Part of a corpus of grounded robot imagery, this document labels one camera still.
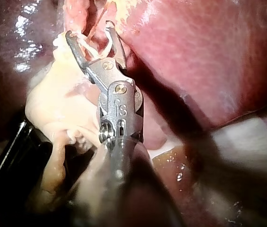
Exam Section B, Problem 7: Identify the dark red liver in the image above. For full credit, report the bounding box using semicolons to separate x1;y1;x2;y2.
0;0;267;227

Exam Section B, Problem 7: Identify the white clip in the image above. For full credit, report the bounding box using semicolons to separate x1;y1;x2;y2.
75;33;114;60

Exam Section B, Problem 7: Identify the right arm instrument jaw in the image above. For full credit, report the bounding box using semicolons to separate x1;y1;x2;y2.
104;20;128;70
65;30;94;70

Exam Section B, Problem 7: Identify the thin tube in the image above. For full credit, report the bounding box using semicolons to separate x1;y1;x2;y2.
86;7;108;42

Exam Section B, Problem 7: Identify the gallbladder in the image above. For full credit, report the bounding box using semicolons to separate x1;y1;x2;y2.
151;144;242;227

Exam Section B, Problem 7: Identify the right arm instrument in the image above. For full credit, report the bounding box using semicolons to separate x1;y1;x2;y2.
85;57;145;145

